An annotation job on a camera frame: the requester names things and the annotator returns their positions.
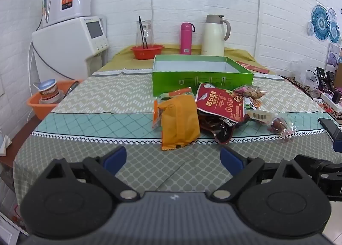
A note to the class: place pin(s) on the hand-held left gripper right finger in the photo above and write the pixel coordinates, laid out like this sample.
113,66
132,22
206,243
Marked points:
231,159

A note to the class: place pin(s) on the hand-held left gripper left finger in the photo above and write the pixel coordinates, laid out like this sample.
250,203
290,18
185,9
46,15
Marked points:
116,158

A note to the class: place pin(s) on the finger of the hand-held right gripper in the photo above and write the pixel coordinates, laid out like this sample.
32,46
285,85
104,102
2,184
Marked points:
311,163
337,145

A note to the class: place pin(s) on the pink-edged clear snack packet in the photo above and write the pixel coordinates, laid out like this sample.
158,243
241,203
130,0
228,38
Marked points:
263,116

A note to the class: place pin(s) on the red snack packet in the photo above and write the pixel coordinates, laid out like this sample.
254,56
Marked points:
221,103

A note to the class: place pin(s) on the plain orange snack packet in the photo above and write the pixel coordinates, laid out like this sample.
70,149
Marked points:
177,119

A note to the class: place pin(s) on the clear dried fruit packet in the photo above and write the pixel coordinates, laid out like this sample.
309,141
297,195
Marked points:
248,92

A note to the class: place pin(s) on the green cardboard box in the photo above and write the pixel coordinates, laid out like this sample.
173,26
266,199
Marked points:
203,82

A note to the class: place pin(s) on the orange and green snack packet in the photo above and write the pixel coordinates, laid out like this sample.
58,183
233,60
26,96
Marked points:
171,93

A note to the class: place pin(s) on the black power adapter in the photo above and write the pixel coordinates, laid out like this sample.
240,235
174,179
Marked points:
337,97

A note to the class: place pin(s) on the black chargers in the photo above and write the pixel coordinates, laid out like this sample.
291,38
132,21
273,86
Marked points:
322,76

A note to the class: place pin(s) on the clear plastic bag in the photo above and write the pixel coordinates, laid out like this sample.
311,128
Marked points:
307,78

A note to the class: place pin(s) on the orange plastic basin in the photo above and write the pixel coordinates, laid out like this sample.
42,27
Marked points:
40,108

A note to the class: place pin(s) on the red envelope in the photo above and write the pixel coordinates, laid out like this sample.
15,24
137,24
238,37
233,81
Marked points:
252,67

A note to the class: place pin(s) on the yellow cloth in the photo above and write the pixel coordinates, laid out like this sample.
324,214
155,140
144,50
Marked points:
120,60

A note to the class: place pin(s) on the red plastic bowl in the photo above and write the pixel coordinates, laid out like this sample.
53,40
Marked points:
147,52

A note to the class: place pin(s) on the white folded paper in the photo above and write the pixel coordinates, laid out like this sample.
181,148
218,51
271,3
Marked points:
4,143

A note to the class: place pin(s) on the white water dispenser with screen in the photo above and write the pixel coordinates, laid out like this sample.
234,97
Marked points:
66,47

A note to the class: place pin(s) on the cream thermos jug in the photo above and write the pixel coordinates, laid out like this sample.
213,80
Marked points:
212,38

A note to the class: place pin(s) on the pink thermos bottle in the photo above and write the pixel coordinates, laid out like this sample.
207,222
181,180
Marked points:
186,39

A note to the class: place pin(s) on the black straw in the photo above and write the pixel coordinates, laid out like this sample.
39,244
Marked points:
142,31

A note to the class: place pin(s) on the glass carafe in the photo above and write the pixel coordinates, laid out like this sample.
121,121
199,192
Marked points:
148,31

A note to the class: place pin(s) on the small wall picture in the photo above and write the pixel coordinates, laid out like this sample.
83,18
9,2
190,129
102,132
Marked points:
334,58

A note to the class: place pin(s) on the blue round wall decorations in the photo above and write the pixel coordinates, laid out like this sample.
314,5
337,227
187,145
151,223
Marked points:
320,22

